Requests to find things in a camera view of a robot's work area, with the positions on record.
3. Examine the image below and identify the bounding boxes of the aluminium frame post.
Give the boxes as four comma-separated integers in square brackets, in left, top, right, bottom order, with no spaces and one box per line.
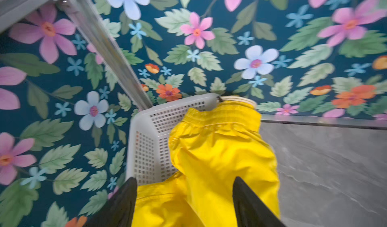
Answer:
[63,0,153,110]

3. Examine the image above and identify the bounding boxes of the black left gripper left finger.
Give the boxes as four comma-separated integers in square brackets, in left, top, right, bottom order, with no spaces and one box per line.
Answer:
[84,177,138,227]

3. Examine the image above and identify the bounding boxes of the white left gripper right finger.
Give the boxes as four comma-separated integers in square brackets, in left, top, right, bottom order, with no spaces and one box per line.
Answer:
[232,177,285,227]

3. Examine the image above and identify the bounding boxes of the yellow shorts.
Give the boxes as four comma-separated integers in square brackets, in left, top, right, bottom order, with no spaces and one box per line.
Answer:
[132,101,280,227]

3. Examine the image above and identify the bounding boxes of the white plastic laundry basket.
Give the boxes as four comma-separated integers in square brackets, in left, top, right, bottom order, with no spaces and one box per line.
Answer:
[125,93,258,186]

